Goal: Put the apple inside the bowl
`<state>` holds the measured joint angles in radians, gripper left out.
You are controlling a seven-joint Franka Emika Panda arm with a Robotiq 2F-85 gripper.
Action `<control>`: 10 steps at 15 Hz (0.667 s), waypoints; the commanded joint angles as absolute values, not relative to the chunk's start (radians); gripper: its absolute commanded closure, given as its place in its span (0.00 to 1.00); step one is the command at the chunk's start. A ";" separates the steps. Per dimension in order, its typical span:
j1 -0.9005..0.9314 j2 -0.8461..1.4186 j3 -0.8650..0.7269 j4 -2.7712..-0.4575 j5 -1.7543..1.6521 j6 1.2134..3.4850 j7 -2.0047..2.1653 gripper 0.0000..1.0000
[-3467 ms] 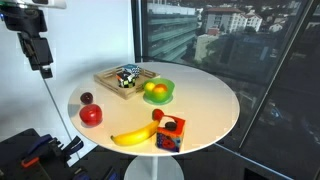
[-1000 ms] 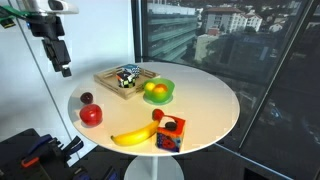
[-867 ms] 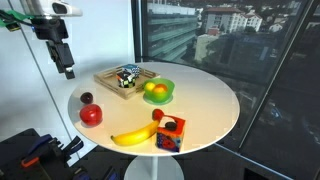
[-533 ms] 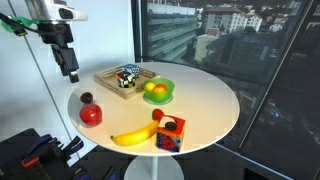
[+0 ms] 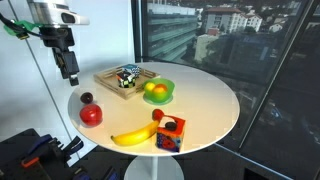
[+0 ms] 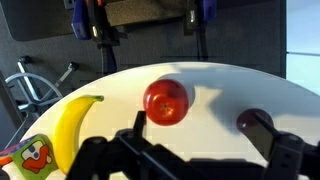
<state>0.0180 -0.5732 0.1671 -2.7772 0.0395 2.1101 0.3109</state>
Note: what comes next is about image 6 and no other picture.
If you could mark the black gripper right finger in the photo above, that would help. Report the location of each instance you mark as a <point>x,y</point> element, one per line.
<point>263,138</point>

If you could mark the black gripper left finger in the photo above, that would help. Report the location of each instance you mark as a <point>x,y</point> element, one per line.
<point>140,123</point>

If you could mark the bright red toy apple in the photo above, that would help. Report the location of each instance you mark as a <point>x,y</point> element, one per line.
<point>166,101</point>

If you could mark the dark red toy plum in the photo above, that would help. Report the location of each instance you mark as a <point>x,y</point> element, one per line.
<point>245,120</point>

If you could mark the yellow toy banana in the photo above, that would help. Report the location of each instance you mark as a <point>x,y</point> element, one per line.
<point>68,133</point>

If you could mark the blue black bar clamp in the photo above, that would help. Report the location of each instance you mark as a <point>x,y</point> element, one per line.
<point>200,20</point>
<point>100,30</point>

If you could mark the colourful soft toy cube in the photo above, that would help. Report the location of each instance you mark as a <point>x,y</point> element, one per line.
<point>31,158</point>

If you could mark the black box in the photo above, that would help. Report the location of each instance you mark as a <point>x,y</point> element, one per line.
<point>40,20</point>

